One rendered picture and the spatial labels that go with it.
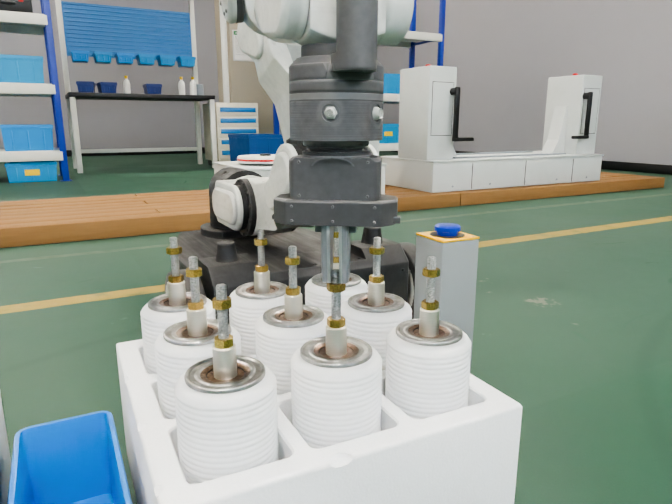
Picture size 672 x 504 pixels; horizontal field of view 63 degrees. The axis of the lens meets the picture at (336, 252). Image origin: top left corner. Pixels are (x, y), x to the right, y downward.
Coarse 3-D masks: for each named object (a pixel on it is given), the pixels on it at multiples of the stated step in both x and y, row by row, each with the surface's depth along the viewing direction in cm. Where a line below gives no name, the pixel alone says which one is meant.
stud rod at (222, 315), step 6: (216, 288) 50; (222, 288) 49; (216, 294) 50; (222, 294) 50; (222, 312) 50; (222, 318) 50; (222, 324) 50; (222, 330) 50; (228, 330) 51; (222, 336) 51; (228, 336) 51
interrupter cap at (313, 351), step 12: (324, 336) 60; (348, 336) 60; (312, 348) 57; (324, 348) 58; (348, 348) 58; (360, 348) 57; (312, 360) 54; (324, 360) 54; (336, 360) 54; (348, 360) 54; (360, 360) 54
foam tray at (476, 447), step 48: (144, 384) 65; (384, 384) 67; (480, 384) 65; (144, 432) 55; (288, 432) 55; (384, 432) 55; (432, 432) 55; (480, 432) 58; (144, 480) 56; (240, 480) 48; (288, 480) 48; (336, 480) 51; (384, 480) 53; (432, 480) 56; (480, 480) 60
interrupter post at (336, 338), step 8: (328, 328) 56; (336, 328) 55; (344, 328) 56; (328, 336) 56; (336, 336) 55; (344, 336) 56; (328, 344) 56; (336, 344) 56; (344, 344) 56; (328, 352) 56; (336, 352) 56; (344, 352) 56
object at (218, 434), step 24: (264, 384) 50; (192, 408) 48; (216, 408) 47; (240, 408) 48; (264, 408) 50; (192, 432) 49; (216, 432) 48; (240, 432) 49; (264, 432) 50; (192, 456) 49; (216, 456) 48; (240, 456) 49; (264, 456) 51; (192, 480) 50
